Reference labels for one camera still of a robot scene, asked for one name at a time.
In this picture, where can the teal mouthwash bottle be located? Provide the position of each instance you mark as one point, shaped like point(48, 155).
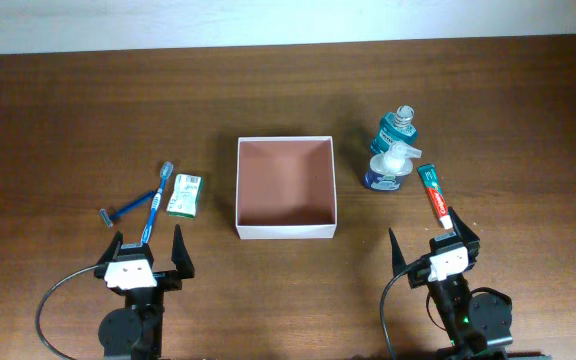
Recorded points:
point(395, 126)

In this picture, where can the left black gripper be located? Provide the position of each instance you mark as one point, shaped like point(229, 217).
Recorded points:
point(172, 279)

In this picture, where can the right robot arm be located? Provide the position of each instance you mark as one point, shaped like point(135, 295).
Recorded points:
point(477, 321)

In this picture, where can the green white soap packet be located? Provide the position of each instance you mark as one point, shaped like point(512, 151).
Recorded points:
point(185, 197)

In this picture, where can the blue white toothbrush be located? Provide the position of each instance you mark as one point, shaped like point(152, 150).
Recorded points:
point(165, 174)

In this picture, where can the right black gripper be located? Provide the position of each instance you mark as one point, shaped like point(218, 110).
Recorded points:
point(470, 241)

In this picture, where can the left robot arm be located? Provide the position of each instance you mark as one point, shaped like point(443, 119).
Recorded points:
point(135, 330)

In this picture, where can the red green toothpaste tube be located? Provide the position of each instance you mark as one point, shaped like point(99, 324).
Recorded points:
point(431, 182)

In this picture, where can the blue disposable razor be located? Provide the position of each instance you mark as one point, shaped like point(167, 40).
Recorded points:
point(111, 219)

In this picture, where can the foam handwash pump bottle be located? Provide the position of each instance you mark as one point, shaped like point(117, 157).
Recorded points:
point(388, 170)

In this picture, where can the pink open cardboard box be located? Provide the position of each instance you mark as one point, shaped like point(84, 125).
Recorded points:
point(286, 188)

